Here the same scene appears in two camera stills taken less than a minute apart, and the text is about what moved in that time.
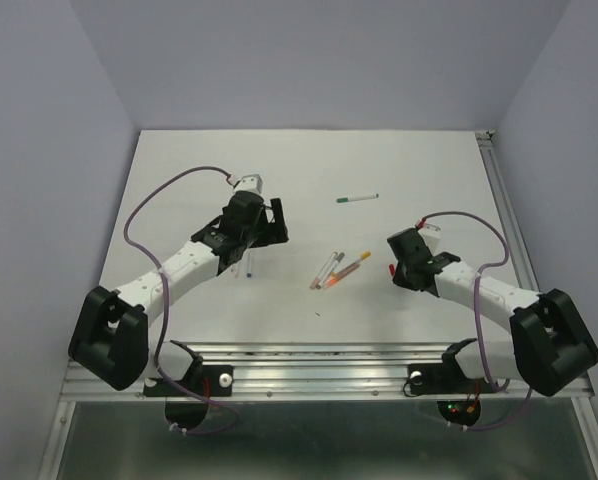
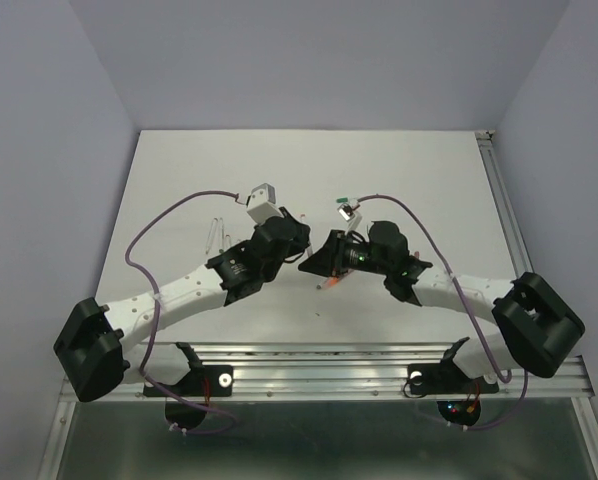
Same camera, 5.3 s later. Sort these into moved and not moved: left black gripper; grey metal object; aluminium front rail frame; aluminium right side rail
Moved: grey metal object; left black gripper
Not moved: aluminium front rail frame; aluminium right side rail
